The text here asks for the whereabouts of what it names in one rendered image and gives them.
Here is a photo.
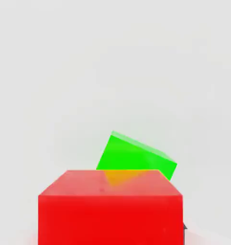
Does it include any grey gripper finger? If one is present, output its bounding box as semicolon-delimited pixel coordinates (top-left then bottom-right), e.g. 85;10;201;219
183;222;219;245

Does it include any small red cube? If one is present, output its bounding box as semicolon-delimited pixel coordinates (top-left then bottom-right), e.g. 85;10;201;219
38;169;184;245

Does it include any small green cube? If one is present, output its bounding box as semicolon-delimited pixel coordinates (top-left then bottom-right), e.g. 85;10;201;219
96;130;178;182

